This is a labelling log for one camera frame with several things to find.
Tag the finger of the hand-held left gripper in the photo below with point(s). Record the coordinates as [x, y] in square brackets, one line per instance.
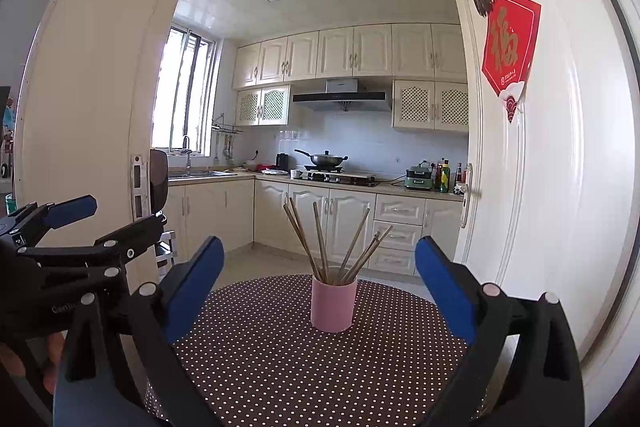
[70, 211]
[135, 234]

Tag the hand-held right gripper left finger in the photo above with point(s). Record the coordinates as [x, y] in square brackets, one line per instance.
[192, 292]

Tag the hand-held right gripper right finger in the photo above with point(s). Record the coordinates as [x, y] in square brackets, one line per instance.
[445, 287]

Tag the pink cup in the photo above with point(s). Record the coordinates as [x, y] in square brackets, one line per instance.
[332, 307]

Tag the bundle of wooden chopsticks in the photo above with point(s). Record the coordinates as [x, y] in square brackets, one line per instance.
[322, 252]

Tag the person's left hand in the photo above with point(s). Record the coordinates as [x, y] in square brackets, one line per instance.
[15, 359]

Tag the metal shelf cart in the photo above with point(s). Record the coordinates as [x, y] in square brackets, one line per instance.
[166, 254]

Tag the metal door strike plate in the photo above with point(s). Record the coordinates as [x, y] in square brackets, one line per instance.
[140, 187]

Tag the steel kitchen sink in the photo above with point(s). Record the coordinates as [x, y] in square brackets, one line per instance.
[200, 174]

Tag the steel kitchen faucet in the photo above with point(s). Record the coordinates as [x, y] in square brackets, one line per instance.
[187, 154]

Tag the polka dot round table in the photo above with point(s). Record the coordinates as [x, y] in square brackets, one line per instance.
[275, 357]

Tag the dark sauce bottle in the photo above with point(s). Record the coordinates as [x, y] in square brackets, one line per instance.
[458, 179]

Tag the yellow green oil bottle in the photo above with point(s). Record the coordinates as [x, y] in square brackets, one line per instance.
[445, 177]

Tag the red cap sauce bottle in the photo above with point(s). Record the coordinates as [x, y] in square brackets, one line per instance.
[438, 177]

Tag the cream lower kitchen cabinets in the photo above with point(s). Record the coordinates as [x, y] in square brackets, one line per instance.
[310, 217]

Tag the red food container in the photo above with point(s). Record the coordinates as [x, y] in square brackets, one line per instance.
[265, 167]

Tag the white plate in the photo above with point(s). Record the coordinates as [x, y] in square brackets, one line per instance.
[275, 172]

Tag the black gas stove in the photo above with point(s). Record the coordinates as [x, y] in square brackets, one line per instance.
[342, 179]

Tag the kitchen window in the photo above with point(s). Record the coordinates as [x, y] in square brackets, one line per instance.
[185, 92]

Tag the black kettle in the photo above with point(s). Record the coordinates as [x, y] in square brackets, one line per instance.
[282, 162]

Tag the white door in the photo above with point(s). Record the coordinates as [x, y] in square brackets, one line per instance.
[565, 182]

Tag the steel wok with lid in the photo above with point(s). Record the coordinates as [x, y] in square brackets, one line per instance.
[326, 160]

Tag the cream lattice door cabinet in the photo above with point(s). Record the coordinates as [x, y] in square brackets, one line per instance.
[430, 104]
[262, 106]

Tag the range hood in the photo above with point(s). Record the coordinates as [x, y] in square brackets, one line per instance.
[342, 97]

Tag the red paper door decoration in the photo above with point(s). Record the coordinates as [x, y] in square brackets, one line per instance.
[510, 47]

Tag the wall utensil rack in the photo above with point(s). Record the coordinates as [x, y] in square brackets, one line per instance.
[227, 127]

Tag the cream upper wall cabinets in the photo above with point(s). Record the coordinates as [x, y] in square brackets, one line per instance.
[350, 52]

